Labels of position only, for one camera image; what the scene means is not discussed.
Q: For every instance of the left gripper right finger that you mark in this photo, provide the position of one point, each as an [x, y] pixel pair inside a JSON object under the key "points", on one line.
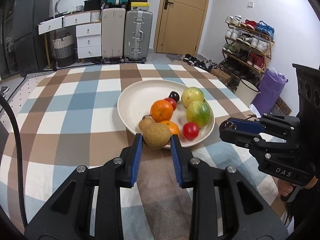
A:
{"points": [[225, 204]]}

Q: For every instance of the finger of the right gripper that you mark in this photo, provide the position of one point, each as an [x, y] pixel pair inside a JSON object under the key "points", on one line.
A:
{"points": [[248, 126], [238, 138]]}

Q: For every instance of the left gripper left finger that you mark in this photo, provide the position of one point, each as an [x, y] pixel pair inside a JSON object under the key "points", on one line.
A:
{"points": [[87, 203]]}

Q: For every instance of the large green yellow fruit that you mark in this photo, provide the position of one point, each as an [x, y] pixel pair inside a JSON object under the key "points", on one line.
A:
{"points": [[199, 113]]}

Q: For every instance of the red cherry tomato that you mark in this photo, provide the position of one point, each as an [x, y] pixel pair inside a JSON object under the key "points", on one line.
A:
{"points": [[172, 102], [190, 131]]}

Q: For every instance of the small yellow green fruit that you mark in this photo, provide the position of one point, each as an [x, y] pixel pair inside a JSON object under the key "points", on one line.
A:
{"points": [[190, 95]]}

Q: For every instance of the orange mandarin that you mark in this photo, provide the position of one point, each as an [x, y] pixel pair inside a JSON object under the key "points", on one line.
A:
{"points": [[161, 110], [174, 129]]}

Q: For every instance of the brown longan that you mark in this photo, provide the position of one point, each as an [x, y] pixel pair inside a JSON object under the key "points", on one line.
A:
{"points": [[145, 122], [156, 136]]}

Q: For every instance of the orange mandarin front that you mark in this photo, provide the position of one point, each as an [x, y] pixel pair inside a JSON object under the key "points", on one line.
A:
{"points": [[161, 110]]}

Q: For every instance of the person's right hand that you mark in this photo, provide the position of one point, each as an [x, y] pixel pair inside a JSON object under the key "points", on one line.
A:
{"points": [[285, 188]]}

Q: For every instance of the white bucket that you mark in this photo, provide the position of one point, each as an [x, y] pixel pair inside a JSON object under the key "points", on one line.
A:
{"points": [[246, 92]]}

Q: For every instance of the purple bag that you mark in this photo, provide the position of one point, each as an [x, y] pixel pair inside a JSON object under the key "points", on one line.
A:
{"points": [[271, 86]]}

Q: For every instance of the wooden shoe rack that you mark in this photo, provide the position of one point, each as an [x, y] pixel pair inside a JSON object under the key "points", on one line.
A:
{"points": [[247, 49]]}

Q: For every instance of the checkered tablecloth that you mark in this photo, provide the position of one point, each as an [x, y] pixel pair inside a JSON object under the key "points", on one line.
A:
{"points": [[70, 118]]}

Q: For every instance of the cream round plate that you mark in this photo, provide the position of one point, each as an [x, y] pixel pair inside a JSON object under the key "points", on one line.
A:
{"points": [[136, 101]]}

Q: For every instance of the wooden door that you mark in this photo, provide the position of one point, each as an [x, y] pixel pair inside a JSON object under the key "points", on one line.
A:
{"points": [[179, 26]]}

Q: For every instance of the silver suitcase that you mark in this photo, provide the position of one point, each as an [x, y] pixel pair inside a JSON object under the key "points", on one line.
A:
{"points": [[137, 35]]}

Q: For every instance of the woven laundry basket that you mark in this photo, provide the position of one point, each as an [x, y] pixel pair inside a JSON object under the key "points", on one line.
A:
{"points": [[64, 50]]}

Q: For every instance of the beige suitcase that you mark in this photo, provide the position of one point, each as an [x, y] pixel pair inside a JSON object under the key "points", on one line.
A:
{"points": [[112, 33]]}

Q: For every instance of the white drawer desk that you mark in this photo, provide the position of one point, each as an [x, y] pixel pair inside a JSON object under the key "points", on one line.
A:
{"points": [[84, 26]]}

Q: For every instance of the oval mirror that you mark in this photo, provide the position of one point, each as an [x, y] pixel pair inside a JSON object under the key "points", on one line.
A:
{"points": [[61, 6]]}

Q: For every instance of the black refrigerator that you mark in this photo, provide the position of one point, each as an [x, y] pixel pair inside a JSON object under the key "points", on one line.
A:
{"points": [[29, 45]]}

